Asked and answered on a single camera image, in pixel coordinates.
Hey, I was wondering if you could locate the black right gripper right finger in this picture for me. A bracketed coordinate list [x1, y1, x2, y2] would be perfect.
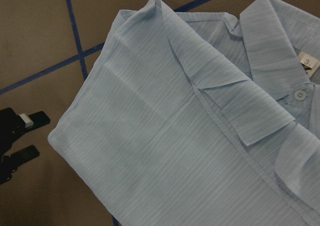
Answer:
[18, 111, 51, 130]

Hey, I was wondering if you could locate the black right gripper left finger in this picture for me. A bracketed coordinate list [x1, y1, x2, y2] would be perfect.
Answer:
[2, 145, 40, 169]

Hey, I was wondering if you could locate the light blue button shirt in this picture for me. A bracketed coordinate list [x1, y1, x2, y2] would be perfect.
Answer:
[48, 0, 320, 226]

